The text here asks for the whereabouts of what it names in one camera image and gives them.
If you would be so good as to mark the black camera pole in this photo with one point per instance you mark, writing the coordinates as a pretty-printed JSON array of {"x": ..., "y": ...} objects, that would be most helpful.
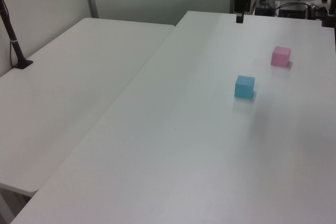
[{"x": 11, "y": 40}]

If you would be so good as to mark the small black box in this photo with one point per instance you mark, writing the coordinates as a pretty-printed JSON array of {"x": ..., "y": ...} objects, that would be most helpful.
[{"x": 263, "y": 11}]

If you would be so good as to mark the pink foam cube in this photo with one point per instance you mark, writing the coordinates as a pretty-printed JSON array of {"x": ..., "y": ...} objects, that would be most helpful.
[{"x": 279, "y": 56}]

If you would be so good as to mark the blue foam cube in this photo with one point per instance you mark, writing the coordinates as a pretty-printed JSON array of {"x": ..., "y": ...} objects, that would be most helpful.
[{"x": 244, "y": 87}]

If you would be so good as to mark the black electronics box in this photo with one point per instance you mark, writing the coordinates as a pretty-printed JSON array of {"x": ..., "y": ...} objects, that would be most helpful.
[{"x": 292, "y": 11}]

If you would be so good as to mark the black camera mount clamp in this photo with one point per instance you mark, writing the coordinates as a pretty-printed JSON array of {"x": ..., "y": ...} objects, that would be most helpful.
[{"x": 329, "y": 19}]

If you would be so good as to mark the white side table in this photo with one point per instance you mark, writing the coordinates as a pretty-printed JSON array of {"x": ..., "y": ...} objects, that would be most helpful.
[{"x": 78, "y": 82}]

